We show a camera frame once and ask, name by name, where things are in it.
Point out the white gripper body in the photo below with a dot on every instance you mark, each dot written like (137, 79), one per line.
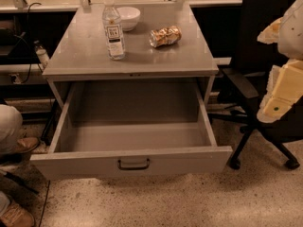
(293, 32)

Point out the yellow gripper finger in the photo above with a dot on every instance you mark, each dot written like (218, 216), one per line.
(271, 33)
(284, 88)

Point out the clear plastic water bottle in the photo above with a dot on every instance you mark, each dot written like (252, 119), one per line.
(113, 31)

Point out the open grey top drawer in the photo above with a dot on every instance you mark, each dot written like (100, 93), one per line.
(131, 120)

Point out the small bottle on shelf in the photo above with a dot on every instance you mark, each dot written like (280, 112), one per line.
(41, 54)

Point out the black office chair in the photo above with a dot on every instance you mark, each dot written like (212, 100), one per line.
(245, 79)

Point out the crushed gold can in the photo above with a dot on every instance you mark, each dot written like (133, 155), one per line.
(165, 36)

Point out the white ceramic bowl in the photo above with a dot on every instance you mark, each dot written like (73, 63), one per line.
(129, 17)

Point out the grey metal cabinet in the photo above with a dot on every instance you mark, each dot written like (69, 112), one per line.
(82, 53)

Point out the brown shoe upper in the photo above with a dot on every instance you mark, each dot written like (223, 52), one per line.
(25, 145)

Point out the brown shoe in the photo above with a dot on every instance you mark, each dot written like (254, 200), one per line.
(25, 145)
(13, 214)

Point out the light trouser leg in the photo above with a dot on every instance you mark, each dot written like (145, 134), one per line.
(10, 125)

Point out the brown shoe lower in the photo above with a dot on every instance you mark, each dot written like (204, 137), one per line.
(13, 214)

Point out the black drawer handle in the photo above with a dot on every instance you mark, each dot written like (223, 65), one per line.
(133, 166)

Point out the wall power outlet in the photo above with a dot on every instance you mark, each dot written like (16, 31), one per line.
(15, 79)

